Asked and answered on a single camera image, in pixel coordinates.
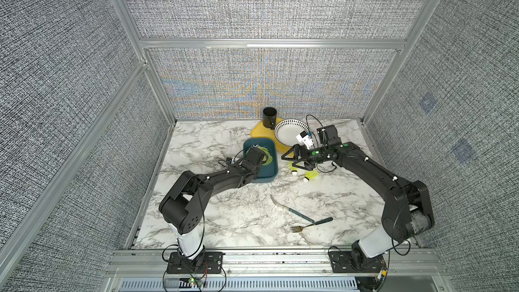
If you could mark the yellow shuttlecock five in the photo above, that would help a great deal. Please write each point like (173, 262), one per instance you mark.
(267, 160)

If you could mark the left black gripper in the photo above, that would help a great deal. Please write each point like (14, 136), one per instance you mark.
(257, 170)

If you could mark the aluminium front rail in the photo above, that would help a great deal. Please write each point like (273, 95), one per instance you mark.
(295, 261)

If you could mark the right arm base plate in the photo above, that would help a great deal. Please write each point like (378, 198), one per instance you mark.
(342, 262)

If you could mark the green handled knife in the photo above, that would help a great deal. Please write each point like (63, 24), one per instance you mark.
(291, 210)

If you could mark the yellow shuttlecock seven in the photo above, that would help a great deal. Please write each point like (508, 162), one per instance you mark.
(311, 175)

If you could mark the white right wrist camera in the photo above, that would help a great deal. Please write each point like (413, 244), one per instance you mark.
(305, 138)

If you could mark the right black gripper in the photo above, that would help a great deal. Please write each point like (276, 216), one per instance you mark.
(295, 149)

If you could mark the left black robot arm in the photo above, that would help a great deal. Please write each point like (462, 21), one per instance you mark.
(185, 203)

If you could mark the black cup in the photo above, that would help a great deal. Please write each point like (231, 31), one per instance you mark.
(269, 118)

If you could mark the teal plastic storage box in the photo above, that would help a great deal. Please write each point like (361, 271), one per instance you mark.
(269, 168)

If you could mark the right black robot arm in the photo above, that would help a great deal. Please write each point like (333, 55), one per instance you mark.
(408, 209)

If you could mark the white patterned plate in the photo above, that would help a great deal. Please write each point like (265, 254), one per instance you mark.
(286, 131)

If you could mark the green handled fork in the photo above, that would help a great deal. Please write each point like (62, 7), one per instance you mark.
(298, 229)

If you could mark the yellow shuttlecock three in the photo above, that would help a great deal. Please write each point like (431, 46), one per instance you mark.
(295, 171)

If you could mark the yellow plastic tray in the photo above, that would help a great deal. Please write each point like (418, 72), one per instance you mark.
(266, 132)

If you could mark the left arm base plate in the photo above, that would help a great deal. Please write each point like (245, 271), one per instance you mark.
(204, 263)

